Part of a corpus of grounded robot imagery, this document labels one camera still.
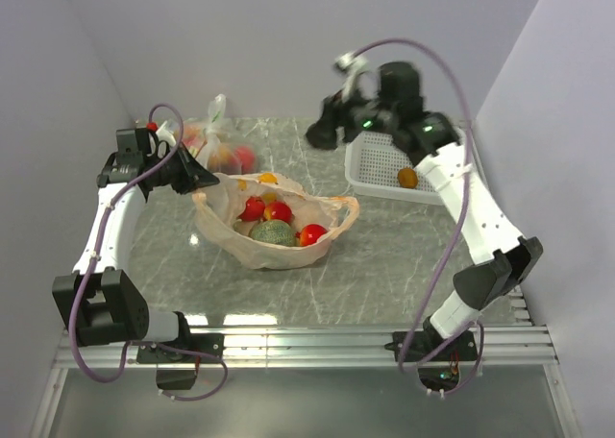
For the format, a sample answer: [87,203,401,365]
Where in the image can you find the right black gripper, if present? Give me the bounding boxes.
[304,80,396,154]

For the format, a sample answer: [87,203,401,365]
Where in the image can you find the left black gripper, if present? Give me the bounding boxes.
[145,142,220,195]

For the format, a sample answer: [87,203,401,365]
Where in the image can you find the beige plastic bag orange prints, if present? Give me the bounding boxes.
[192,172,359,270]

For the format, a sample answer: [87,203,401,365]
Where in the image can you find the white perforated plastic basket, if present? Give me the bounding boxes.
[345,132,442,206]

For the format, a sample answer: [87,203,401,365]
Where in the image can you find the red fake apple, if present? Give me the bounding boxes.
[237,196,266,222]
[263,201,293,224]
[296,224,328,247]

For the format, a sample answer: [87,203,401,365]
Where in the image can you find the green netted fake melon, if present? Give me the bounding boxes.
[249,219,296,247]

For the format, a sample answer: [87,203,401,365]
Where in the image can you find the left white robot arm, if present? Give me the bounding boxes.
[52,128,219,363]

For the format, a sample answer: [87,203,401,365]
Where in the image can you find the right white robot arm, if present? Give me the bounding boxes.
[306,55,543,361]

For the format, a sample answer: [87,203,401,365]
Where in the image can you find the clear tied bag of fruits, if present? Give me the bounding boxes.
[183,94,258,175]

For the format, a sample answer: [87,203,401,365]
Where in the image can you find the orange brown fake fruit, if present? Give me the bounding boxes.
[397,167,419,189]

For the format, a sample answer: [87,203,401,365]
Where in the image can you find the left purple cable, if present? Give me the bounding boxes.
[66,103,231,402]

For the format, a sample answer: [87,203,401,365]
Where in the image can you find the purple cable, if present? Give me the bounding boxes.
[353,37,483,395]
[66,103,231,402]

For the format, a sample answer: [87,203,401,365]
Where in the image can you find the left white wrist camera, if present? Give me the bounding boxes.
[145,121,176,158]

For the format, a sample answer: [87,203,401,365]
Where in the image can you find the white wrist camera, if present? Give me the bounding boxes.
[145,121,176,158]
[333,52,369,102]

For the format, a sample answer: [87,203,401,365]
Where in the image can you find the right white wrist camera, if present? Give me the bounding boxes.
[333,52,369,102]

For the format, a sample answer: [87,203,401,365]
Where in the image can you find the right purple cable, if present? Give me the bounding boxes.
[353,37,483,395]

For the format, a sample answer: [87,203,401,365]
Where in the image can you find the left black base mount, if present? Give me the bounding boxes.
[135,333,229,393]

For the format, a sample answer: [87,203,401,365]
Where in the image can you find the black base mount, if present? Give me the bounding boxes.
[135,333,229,393]
[384,328,484,398]

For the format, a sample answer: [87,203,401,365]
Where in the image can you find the aluminium front rail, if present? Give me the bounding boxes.
[52,325,561,370]

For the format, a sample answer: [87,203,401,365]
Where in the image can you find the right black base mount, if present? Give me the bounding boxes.
[384,328,484,398]

